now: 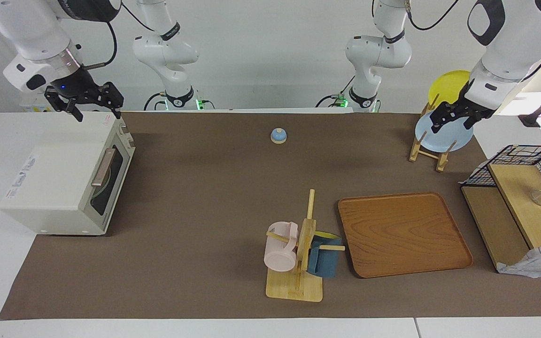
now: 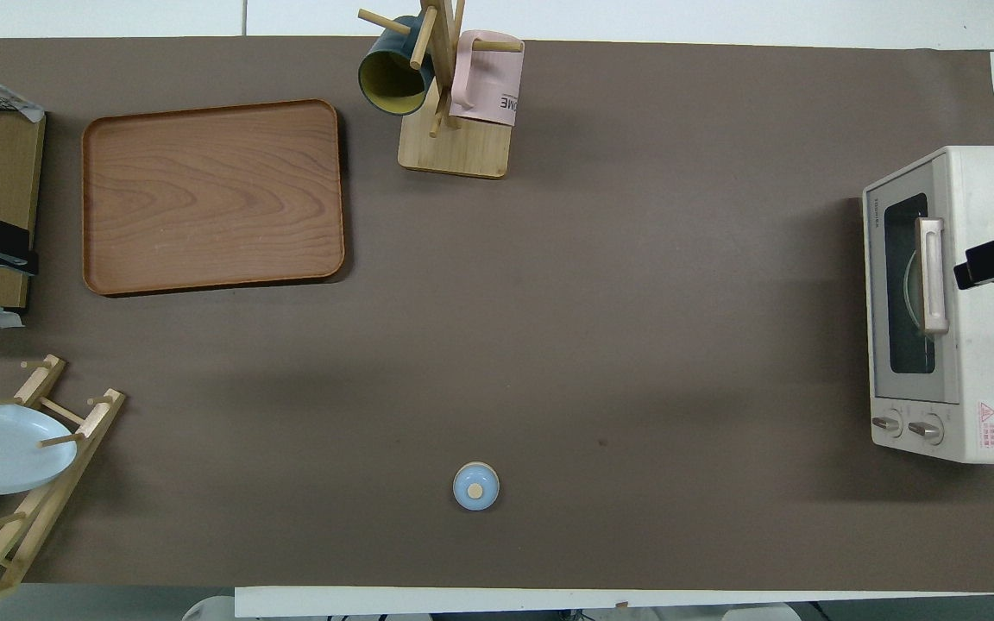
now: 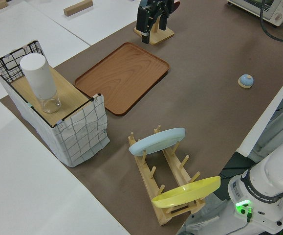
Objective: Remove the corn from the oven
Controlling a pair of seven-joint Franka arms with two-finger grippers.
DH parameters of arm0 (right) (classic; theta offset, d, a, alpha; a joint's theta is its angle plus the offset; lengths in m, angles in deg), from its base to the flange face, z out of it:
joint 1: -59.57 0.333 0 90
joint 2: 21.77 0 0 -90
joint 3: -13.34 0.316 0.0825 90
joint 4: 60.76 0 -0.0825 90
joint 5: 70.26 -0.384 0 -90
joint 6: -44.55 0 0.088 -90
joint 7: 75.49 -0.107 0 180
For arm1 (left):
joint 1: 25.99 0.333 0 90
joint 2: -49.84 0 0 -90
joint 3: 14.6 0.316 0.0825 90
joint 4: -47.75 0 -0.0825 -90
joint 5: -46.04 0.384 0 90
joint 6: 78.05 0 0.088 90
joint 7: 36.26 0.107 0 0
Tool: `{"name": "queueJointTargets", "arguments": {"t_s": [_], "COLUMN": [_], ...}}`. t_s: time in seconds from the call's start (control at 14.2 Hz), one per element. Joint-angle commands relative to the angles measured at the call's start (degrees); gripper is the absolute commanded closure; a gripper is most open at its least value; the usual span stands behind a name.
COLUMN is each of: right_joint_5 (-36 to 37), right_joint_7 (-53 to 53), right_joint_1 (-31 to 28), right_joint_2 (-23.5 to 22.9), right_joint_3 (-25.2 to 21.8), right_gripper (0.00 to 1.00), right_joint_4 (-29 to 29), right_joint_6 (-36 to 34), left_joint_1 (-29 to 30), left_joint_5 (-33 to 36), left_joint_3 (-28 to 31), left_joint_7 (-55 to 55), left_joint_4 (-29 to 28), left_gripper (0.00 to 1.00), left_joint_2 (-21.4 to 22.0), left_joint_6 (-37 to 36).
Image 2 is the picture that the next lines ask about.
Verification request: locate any wooden mug tree stand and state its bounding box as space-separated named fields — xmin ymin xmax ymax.
xmin=357 ymin=0 xmax=525 ymax=180

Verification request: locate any dark green mug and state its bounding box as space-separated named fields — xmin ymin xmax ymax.
xmin=358 ymin=16 xmax=436 ymax=117

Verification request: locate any large brown table mat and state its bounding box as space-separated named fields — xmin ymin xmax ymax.
xmin=0 ymin=36 xmax=994 ymax=596

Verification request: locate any brown wooden serving tray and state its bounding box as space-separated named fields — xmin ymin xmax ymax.
xmin=81 ymin=98 xmax=347 ymax=298

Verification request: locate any white round base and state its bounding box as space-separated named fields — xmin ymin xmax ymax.
xmin=181 ymin=594 xmax=236 ymax=621

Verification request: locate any wooden dish rack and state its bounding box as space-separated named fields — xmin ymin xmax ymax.
xmin=0 ymin=354 xmax=127 ymax=618

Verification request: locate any blue jar with wooden lid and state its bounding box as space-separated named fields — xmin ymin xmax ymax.
xmin=452 ymin=461 xmax=501 ymax=512

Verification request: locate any pink mug with lettering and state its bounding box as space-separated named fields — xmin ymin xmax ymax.
xmin=449 ymin=30 xmax=525 ymax=128

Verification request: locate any glass oven door with handle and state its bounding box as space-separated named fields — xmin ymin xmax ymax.
xmin=862 ymin=167 xmax=960 ymax=405

